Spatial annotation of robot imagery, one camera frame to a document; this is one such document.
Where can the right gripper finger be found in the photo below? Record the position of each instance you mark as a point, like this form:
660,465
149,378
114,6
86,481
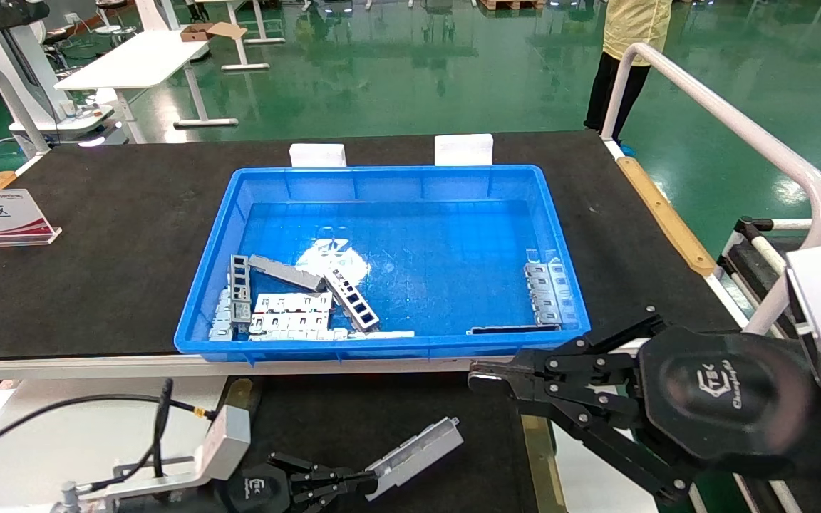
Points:
581,363
617,434

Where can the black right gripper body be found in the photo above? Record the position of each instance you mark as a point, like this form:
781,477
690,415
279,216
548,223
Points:
724,399

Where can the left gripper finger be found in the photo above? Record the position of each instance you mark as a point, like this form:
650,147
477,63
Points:
332,495
325,474

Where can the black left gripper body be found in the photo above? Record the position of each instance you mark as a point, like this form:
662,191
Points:
257,491

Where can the silver perforated metal channel part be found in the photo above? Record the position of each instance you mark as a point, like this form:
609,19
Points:
417,452

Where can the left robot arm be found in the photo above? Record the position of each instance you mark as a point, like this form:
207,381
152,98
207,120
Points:
132,488

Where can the dark thin metal strip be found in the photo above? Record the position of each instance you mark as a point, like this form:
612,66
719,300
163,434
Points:
510,330

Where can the black conveyor belt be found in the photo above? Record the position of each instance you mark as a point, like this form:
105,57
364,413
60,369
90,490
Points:
382,413

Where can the brass coloured side strip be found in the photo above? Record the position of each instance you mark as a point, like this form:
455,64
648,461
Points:
539,477
243,392

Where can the white slotted flat metal plate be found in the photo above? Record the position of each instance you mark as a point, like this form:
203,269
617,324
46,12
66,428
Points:
289,317
311,299

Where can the wooden edge strip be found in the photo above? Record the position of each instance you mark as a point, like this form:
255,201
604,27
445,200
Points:
663,214

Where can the white horizontal tube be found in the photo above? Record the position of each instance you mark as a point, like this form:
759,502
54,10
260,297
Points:
817,224

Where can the grey long metal channel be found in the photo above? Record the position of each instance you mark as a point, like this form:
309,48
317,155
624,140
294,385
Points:
286,273

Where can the blue plastic bin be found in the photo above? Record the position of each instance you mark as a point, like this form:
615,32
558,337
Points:
453,185

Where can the white foam block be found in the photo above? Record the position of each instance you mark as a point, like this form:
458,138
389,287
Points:
318,155
463,149

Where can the white tubular handrail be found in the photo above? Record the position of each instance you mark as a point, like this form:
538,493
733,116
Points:
738,125

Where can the person yellow top black trousers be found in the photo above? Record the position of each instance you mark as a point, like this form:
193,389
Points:
635,28

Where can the wooden pallet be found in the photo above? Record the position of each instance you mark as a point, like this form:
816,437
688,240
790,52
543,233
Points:
510,4

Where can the white work table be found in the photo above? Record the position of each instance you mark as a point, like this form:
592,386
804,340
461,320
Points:
140,60

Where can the open flat cardboard box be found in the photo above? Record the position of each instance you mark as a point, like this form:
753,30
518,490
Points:
204,31

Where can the white standing machine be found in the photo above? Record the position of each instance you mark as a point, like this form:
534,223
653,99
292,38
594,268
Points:
22,64

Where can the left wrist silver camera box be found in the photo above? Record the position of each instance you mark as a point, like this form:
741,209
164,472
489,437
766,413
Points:
225,442

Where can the silver tabbed metal bracket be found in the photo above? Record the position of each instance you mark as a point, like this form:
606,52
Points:
546,292

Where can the black cart frame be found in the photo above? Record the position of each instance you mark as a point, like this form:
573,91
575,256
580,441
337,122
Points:
745,263

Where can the aluminium table edge rail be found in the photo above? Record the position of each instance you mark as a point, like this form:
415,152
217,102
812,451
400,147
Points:
168,367

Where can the silver notched metal bracket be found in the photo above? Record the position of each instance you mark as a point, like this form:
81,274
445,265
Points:
221,324

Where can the silver bracket with square holes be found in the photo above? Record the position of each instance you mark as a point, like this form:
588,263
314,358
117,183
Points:
241,311
339,283

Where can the white table frame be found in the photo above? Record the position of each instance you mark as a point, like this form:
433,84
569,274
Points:
245,66

